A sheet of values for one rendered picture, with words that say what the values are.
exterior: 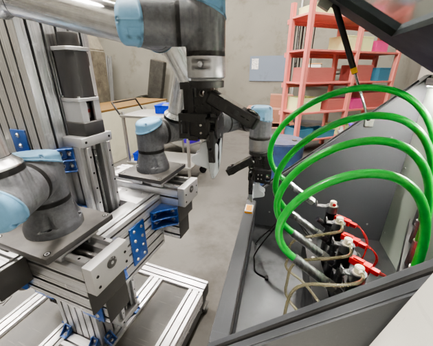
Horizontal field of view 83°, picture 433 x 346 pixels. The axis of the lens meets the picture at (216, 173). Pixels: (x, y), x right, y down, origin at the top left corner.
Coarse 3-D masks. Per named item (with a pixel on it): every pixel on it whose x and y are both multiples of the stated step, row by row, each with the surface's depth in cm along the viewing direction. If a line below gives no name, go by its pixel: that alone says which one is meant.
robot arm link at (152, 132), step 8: (144, 120) 105; (152, 120) 104; (160, 120) 105; (136, 128) 104; (144, 128) 102; (152, 128) 102; (160, 128) 105; (168, 128) 109; (136, 136) 106; (144, 136) 103; (152, 136) 103; (160, 136) 106; (168, 136) 109; (144, 144) 104; (152, 144) 104; (160, 144) 107
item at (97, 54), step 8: (88, 40) 473; (96, 40) 500; (96, 48) 489; (96, 56) 489; (104, 56) 515; (96, 64) 491; (104, 64) 518; (96, 72) 494; (104, 72) 520; (96, 80) 496; (104, 80) 523; (104, 88) 526; (104, 96) 528
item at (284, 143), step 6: (282, 138) 271; (288, 138) 271; (294, 138) 271; (300, 138) 271; (276, 144) 248; (282, 144) 248; (288, 144) 248; (294, 144) 248; (276, 150) 249; (282, 150) 247; (288, 150) 247; (300, 150) 254; (276, 156) 251; (282, 156) 249; (294, 156) 251; (300, 156) 257; (276, 162) 253; (288, 162) 252; (294, 162) 254
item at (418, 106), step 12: (360, 84) 53; (372, 84) 52; (324, 96) 55; (408, 96) 51; (300, 108) 57; (420, 108) 51; (288, 120) 59; (432, 120) 52; (276, 132) 61; (432, 132) 52; (432, 144) 53; (276, 168) 64
